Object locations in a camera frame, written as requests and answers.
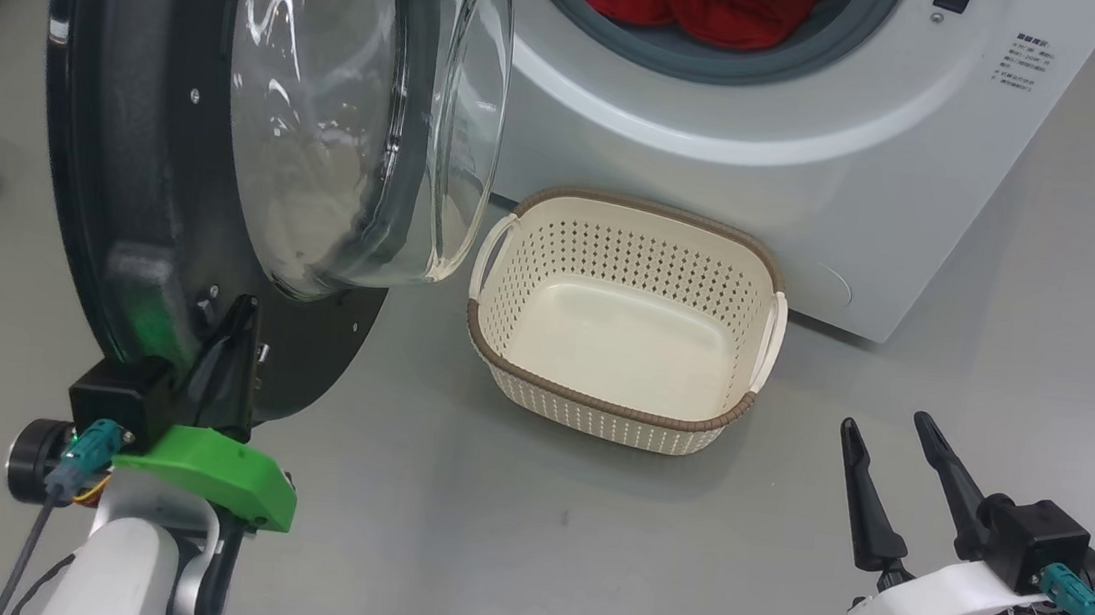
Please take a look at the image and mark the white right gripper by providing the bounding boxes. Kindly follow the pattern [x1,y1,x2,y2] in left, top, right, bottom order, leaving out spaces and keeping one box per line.
[822,403,1070,615]

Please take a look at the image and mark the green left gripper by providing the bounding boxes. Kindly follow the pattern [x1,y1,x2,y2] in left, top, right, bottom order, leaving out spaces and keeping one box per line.
[107,283,316,535]

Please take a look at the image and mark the black glass washing machine door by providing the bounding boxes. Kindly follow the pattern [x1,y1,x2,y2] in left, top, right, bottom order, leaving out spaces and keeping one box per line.
[9,0,520,442]

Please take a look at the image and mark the red shorts with white stripes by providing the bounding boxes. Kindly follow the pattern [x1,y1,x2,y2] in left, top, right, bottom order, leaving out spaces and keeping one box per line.
[648,0,849,62]

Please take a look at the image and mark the cream perforated laundry basket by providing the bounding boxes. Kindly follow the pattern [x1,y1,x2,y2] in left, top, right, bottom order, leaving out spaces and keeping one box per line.
[453,178,799,467]

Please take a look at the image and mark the white front-load washing machine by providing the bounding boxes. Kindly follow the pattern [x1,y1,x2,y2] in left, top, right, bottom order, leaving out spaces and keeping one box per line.
[403,0,1095,366]

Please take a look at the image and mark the grey rubber door gasket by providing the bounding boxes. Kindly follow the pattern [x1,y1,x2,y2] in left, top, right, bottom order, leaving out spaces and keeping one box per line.
[499,0,908,103]

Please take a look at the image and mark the round filter cover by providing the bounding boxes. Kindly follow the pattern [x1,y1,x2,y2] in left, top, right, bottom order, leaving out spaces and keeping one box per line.
[788,259,856,323]

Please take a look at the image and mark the printed text label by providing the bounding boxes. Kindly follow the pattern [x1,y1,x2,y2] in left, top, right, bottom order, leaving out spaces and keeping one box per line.
[988,29,1059,101]

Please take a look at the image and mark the teal plug left camera cable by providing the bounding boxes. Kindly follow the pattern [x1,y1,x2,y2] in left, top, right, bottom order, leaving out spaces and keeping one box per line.
[0,410,128,615]

